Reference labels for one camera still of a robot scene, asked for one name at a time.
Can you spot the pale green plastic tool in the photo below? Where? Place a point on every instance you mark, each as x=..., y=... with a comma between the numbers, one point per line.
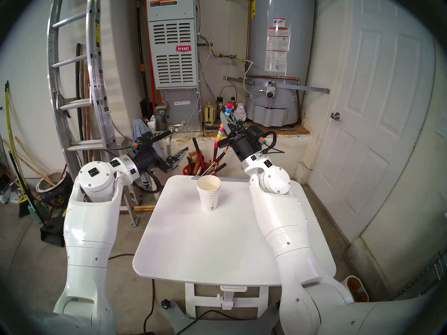
x=36, y=212

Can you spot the dark ceramic pot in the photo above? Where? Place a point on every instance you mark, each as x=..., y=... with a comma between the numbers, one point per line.
x=57, y=198

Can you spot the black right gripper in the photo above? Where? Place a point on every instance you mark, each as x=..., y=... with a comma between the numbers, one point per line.
x=249, y=144

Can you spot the gas pipe with yellow valves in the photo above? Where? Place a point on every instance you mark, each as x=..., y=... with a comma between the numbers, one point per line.
x=228, y=56

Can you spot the aluminium extension ladder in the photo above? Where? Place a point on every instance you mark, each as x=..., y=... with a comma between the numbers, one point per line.
x=91, y=41

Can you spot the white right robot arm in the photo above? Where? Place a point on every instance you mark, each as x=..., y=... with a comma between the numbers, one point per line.
x=279, y=215

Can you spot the black dustpan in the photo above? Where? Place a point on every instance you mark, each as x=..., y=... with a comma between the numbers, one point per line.
x=56, y=233

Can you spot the silver flexible metal conduit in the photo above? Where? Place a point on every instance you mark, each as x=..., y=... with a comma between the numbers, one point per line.
x=206, y=64

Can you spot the white panel door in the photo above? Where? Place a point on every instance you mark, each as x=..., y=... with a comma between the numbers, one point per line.
x=377, y=128

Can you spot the red lopper with black grips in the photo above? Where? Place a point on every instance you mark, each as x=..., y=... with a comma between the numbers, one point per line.
x=196, y=149

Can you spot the multicoloured striped stick toy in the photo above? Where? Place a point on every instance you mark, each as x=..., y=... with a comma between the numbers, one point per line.
x=219, y=135

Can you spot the heater gas control valve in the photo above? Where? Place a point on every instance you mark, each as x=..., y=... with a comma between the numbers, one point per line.
x=270, y=90

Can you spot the grey water heater tank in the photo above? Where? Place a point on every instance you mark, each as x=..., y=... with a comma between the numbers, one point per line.
x=297, y=41

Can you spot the stacking marker segment blue bead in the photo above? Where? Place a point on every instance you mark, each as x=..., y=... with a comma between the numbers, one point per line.
x=229, y=104

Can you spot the crumpled aluminium foil bundle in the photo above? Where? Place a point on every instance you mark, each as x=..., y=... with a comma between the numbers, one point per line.
x=240, y=114

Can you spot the white paper cup stack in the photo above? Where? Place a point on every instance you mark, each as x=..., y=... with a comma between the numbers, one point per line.
x=209, y=198

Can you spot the black long tool pole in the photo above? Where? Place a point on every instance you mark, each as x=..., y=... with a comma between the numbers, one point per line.
x=80, y=86

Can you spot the black shovel with orange band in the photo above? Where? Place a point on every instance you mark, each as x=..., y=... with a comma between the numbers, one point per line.
x=146, y=109

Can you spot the blue cloth towel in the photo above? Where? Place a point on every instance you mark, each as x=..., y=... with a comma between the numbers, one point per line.
x=139, y=128

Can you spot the white two-hole container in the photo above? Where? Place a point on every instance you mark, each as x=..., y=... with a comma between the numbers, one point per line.
x=359, y=290

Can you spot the silver shears with black grips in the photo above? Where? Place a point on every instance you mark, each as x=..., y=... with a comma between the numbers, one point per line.
x=222, y=166

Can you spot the cream yellow jug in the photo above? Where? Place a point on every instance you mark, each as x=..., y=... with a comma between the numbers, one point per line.
x=209, y=114

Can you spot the wooden platform board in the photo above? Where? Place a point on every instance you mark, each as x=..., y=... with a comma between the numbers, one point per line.
x=279, y=130

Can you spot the grey Bryant furnace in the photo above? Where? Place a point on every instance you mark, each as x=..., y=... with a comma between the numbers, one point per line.
x=174, y=65

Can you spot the white table pedestal base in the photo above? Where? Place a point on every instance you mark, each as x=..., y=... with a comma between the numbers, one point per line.
x=192, y=299

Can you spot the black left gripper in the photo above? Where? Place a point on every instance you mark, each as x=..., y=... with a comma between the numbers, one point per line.
x=150, y=158

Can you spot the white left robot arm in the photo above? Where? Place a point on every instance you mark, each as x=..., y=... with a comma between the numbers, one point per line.
x=87, y=250

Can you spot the orange plastic bucket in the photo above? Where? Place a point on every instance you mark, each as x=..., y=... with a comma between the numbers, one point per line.
x=186, y=171

